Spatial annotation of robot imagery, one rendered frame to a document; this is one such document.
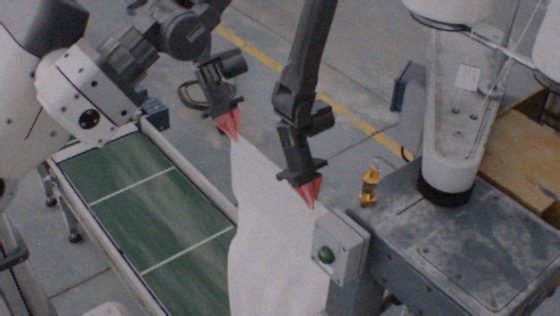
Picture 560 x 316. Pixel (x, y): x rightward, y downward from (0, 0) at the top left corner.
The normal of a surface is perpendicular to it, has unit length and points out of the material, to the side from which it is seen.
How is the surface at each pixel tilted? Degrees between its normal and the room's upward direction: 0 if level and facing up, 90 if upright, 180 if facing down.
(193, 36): 88
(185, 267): 0
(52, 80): 30
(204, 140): 0
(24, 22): 50
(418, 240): 0
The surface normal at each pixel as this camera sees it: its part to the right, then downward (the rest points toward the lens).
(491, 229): 0.04, -0.77
